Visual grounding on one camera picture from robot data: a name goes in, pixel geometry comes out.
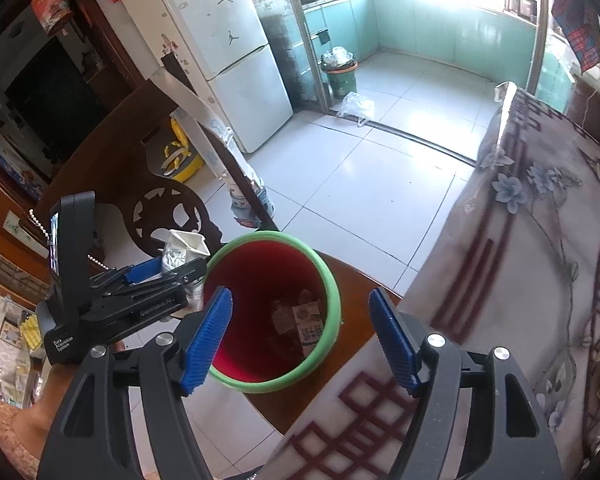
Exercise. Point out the carved dark wooden panel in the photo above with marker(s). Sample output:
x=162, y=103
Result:
x=130, y=237

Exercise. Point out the white paper label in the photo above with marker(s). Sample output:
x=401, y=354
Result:
x=15, y=224

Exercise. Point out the yellow bag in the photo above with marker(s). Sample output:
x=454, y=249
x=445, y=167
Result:
x=187, y=165

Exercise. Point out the brown wooden stool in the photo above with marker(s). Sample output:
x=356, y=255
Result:
x=350, y=300

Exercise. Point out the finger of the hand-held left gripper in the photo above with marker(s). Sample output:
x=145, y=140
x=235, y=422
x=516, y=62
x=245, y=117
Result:
x=142, y=270
x=180, y=276

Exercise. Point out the black television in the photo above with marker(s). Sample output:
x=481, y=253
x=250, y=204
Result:
x=50, y=105

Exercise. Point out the brown crumpled wrapper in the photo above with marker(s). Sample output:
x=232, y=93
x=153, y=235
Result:
x=282, y=320

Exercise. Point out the dark wooden wall cabinet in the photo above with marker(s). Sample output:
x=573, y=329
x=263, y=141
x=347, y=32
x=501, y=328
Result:
x=115, y=50

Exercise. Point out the blue printed box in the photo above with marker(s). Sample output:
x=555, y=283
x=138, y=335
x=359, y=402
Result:
x=10, y=160

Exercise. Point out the white carton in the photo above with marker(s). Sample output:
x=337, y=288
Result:
x=180, y=247

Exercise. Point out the flattened green print carton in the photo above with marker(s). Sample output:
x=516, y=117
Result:
x=307, y=330

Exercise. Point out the glass sliding door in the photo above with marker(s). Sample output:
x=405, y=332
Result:
x=285, y=60

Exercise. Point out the white printed strip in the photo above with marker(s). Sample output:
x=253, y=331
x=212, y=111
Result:
x=190, y=110

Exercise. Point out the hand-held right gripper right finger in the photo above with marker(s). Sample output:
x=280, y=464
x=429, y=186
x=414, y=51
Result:
x=392, y=345

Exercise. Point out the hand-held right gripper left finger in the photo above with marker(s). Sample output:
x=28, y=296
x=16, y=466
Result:
x=207, y=340

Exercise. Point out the green kitchen waste bin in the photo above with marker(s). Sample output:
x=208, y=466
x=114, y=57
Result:
x=341, y=82

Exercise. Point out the plaid hanging cloth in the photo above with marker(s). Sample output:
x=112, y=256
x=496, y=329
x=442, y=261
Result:
x=577, y=30

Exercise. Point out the teal kitchen cabinets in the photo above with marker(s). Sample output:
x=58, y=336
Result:
x=430, y=30

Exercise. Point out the clear plastic bag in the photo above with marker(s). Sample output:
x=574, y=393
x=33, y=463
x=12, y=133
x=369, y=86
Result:
x=356, y=106

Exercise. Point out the floral printed tablecloth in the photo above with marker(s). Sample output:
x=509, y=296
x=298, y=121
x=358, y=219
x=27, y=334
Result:
x=505, y=260

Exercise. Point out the red bin with green rim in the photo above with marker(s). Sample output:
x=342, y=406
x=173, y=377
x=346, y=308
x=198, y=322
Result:
x=260, y=280

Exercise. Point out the yellow striped packet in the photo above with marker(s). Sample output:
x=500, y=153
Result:
x=30, y=330

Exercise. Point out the white refrigerator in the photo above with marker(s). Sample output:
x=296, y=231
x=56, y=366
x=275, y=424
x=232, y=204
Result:
x=240, y=95

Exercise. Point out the white blue plastic bag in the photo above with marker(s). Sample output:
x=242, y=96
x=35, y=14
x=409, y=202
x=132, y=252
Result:
x=245, y=205

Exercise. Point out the person's left forearm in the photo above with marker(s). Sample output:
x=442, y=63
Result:
x=45, y=390

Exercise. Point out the red tin can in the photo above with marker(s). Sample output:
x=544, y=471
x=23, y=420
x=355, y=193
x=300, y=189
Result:
x=50, y=7

